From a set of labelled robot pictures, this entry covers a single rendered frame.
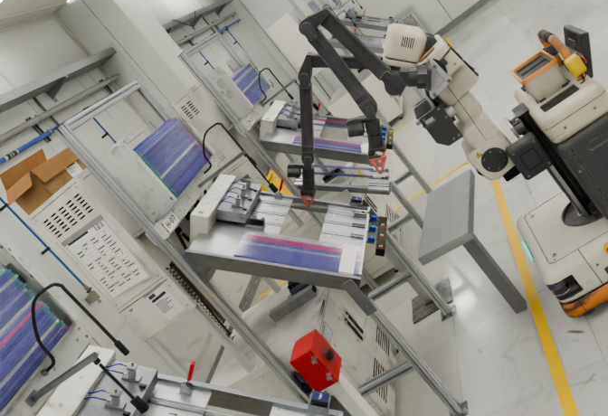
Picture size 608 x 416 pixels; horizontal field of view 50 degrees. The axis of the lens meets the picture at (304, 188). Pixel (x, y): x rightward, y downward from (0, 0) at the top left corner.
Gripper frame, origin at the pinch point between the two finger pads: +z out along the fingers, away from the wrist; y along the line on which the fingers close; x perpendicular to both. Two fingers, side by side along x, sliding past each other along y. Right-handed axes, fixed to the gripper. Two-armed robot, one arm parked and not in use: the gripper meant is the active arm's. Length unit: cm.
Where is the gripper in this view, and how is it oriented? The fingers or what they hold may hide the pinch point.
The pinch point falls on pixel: (308, 205)
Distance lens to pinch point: 313.1
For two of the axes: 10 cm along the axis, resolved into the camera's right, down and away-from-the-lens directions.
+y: -1.4, 3.8, -9.2
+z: 0.0, 9.3, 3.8
